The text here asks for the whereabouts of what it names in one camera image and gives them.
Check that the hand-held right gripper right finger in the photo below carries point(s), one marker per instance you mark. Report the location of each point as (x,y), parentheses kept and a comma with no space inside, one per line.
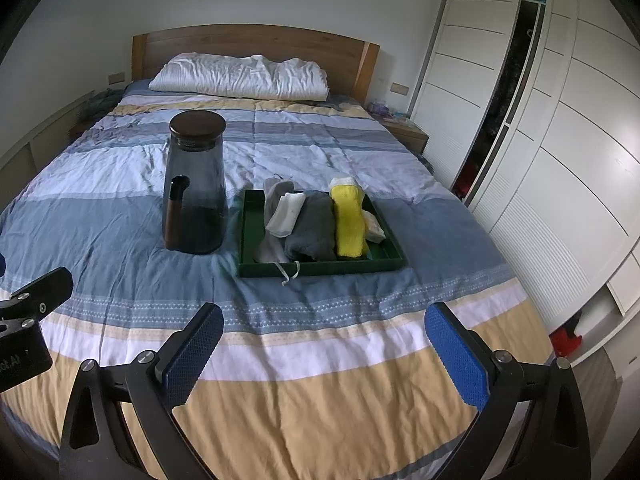
(457,355)

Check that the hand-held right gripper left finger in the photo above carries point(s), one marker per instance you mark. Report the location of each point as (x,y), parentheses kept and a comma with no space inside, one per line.
(192,355)

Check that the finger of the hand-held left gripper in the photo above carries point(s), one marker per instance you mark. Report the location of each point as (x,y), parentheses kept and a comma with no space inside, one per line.
(2,266)
(45,290)

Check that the dark green tray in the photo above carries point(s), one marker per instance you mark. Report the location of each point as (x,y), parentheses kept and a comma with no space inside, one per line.
(250,240)

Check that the white cloth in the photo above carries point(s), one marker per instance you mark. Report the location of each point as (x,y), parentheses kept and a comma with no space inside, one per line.
(286,215)

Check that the yellow towel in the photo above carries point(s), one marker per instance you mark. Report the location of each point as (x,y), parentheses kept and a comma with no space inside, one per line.
(349,220)

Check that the dark grey towel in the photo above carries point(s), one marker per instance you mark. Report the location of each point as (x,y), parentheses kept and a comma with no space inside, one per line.
(312,230)

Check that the light grey cloth pouch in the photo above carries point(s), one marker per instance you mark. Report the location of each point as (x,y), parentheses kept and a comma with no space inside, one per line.
(272,200)

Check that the red object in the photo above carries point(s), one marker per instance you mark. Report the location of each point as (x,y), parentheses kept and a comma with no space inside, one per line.
(565,340)

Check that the wooden bed with striped quilt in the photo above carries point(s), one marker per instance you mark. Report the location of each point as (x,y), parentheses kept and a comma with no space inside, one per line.
(300,335)

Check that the smoked glass pitcher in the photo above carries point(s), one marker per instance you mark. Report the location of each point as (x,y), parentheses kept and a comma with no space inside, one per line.
(195,195)

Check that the teal cloth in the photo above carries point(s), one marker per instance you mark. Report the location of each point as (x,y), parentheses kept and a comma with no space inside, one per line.
(102,102)

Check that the white wardrobe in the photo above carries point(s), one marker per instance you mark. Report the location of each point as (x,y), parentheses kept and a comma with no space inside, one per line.
(550,135)

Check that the white pillow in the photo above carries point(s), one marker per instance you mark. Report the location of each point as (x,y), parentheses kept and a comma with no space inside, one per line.
(240,77)

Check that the wooden bed headboard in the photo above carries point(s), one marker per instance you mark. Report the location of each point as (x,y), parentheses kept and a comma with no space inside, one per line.
(250,40)

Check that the wall socket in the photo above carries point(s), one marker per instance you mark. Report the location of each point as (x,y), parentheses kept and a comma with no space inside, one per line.
(116,78)
(399,88)

